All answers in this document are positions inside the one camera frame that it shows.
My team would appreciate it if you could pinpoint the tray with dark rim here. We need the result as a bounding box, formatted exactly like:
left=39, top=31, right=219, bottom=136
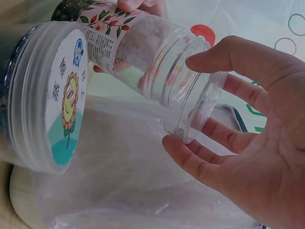
left=213, top=104, right=249, bottom=133

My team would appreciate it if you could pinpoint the clear jar with floral label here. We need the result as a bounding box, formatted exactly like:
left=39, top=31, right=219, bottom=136
left=76, top=4, right=228, bottom=145

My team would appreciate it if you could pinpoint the person's right hand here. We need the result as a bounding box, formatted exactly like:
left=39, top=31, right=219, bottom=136
left=162, top=35, right=305, bottom=229

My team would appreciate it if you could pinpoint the dark round container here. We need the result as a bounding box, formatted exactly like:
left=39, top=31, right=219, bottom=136
left=51, top=0, right=101, bottom=22

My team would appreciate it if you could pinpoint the person's left hand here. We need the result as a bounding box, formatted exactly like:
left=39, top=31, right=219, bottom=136
left=92, top=0, right=170, bottom=73

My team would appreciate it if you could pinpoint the large jar with sunflower lid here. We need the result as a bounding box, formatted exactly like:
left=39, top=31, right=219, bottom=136
left=0, top=21, right=90, bottom=176

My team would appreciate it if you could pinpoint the white rounded tray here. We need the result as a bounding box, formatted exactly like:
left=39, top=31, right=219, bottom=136
left=10, top=164, right=48, bottom=218

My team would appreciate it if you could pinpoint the clear plastic bag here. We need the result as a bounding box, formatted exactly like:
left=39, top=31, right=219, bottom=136
left=30, top=94, right=265, bottom=229

